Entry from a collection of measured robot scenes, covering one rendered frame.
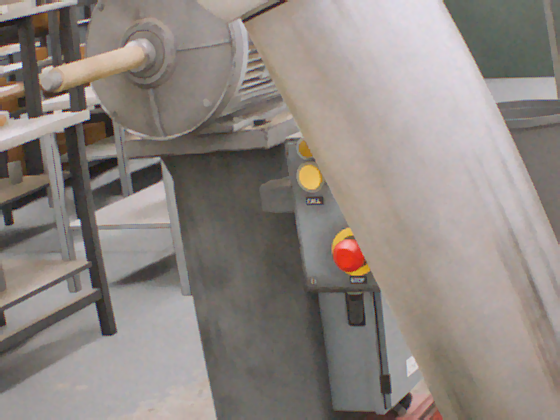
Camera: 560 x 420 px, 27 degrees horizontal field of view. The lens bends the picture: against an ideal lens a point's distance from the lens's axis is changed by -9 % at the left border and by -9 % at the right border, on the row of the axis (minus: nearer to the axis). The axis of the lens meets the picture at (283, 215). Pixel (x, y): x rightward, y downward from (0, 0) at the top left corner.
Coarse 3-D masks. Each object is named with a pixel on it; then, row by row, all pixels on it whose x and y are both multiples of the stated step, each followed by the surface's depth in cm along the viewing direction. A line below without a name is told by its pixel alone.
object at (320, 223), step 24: (288, 144) 154; (288, 168) 156; (312, 192) 154; (312, 216) 155; (336, 216) 154; (312, 240) 156; (336, 240) 154; (312, 264) 157; (312, 288) 158; (336, 288) 157; (360, 288) 155; (360, 312) 161
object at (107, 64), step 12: (132, 48) 157; (84, 60) 148; (96, 60) 150; (108, 60) 152; (120, 60) 154; (132, 60) 156; (48, 72) 144; (60, 72) 143; (72, 72) 145; (84, 72) 147; (96, 72) 149; (108, 72) 152; (72, 84) 145
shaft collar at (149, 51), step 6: (132, 42) 159; (138, 42) 159; (144, 42) 159; (150, 42) 160; (144, 48) 158; (150, 48) 159; (144, 54) 159; (150, 54) 159; (144, 60) 159; (150, 60) 159; (144, 66) 159; (150, 66) 160
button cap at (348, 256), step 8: (344, 240) 152; (352, 240) 151; (336, 248) 152; (344, 248) 151; (352, 248) 151; (360, 248) 151; (336, 256) 152; (344, 256) 151; (352, 256) 151; (360, 256) 151; (336, 264) 153; (344, 264) 152; (352, 264) 151; (360, 264) 151
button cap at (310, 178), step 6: (306, 168) 153; (312, 168) 153; (300, 174) 154; (306, 174) 153; (312, 174) 153; (318, 174) 153; (300, 180) 154; (306, 180) 154; (312, 180) 153; (318, 180) 153; (306, 186) 154; (312, 186) 154; (318, 186) 153
